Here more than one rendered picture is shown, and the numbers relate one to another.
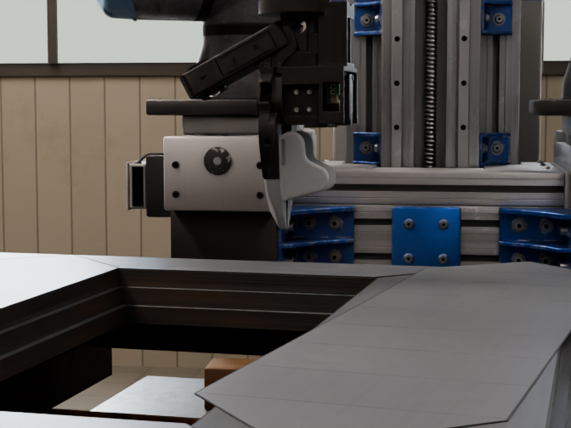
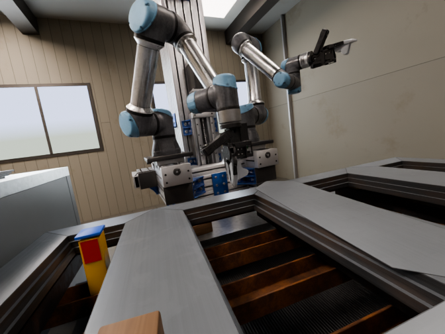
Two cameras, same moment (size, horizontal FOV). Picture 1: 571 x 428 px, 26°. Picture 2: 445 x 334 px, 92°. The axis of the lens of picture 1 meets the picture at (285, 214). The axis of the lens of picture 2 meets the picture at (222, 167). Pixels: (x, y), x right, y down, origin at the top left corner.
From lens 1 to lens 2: 70 cm
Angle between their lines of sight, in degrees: 31
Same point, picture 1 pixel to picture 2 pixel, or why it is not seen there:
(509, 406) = not seen: outside the picture
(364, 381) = (396, 237)
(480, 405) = not seen: outside the picture
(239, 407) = (428, 270)
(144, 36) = (77, 144)
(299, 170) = (240, 170)
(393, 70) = (198, 142)
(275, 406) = (432, 263)
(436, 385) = (413, 231)
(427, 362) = (373, 221)
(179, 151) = (165, 171)
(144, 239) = (87, 191)
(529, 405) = not seen: outside the picture
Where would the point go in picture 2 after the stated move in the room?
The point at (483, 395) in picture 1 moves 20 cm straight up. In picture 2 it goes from (434, 230) to (435, 121)
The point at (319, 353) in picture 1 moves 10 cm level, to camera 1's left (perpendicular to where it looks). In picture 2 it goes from (343, 228) to (314, 246)
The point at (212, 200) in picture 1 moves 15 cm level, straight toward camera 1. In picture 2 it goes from (177, 182) to (192, 185)
